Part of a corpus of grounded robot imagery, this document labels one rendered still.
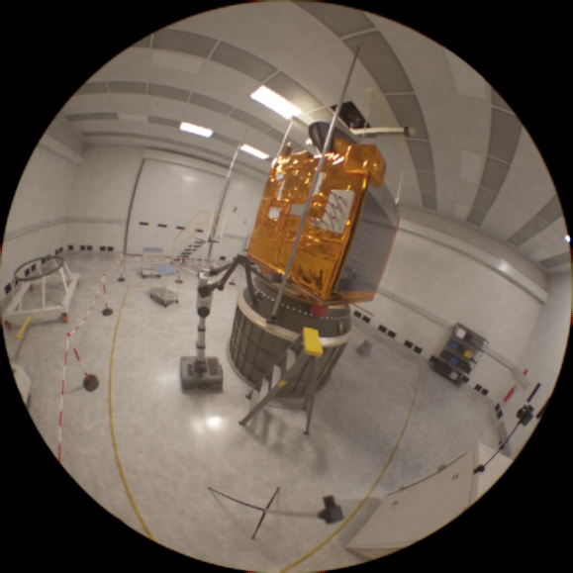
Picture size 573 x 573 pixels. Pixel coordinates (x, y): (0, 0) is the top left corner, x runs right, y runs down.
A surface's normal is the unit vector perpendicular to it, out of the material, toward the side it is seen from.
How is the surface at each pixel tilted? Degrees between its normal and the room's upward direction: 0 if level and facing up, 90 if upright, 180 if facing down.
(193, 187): 90
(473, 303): 90
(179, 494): 0
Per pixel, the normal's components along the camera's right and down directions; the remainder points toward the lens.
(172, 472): 0.29, -0.92
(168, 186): 0.62, 0.39
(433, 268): -0.73, -0.02
